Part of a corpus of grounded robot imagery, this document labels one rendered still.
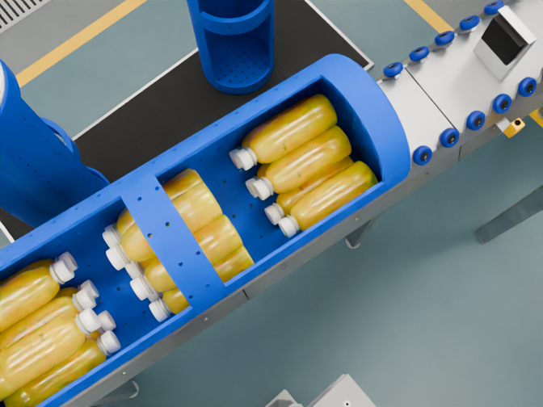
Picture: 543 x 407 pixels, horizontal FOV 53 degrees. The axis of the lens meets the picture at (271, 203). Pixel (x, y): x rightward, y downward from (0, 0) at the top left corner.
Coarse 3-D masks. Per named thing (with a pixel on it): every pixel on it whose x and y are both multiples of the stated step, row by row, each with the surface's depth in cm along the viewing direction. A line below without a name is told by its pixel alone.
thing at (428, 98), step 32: (480, 32) 132; (448, 64) 129; (480, 64) 129; (416, 96) 127; (448, 96) 127; (480, 96) 127; (512, 96) 127; (416, 128) 125; (448, 160) 129; (352, 224) 124; (256, 288) 120; (160, 352) 117
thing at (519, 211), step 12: (540, 192) 161; (516, 204) 176; (528, 204) 170; (540, 204) 165; (504, 216) 186; (516, 216) 180; (528, 216) 174; (480, 228) 206; (492, 228) 198; (504, 228) 190; (480, 240) 212
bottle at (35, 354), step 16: (64, 320) 92; (80, 320) 93; (32, 336) 91; (48, 336) 90; (64, 336) 90; (80, 336) 92; (0, 352) 91; (16, 352) 89; (32, 352) 89; (48, 352) 90; (64, 352) 91; (0, 368) 89; (16, 368) 89; (32, 368) 89; (48, 368) 91; (0, 384) 88; (16, 384) 89; (0, 400) 90
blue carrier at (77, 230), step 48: (288, 96) 96; (336, 96) 111; (384, 96) 93; (192, 144) 94; (240, 144) 113; (384, 144) 94; (96, 192) 96; (144, 192) 89; (240, 192) 116; (384, 192) 104; (48, 240) 88; (96, 240) 109; (192, 240) 87; (288, 240) 109; (192, 288) 89; (144, 336) 92
